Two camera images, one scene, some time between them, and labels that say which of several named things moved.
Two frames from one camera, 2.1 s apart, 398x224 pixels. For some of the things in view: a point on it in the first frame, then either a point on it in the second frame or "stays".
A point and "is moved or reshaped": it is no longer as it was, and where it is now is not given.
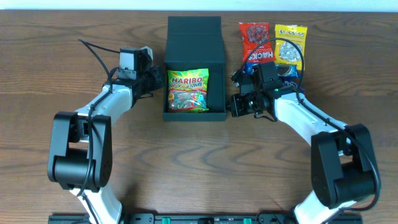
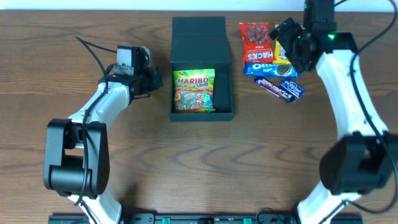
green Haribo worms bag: x=188 y=90 is moved or reshaped
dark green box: x=196 y=42 is moved or reshaped
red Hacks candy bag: x=253 y=33 stays
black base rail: x=198 y=218 stays
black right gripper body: x=237 y=106 -> x=286 y=34
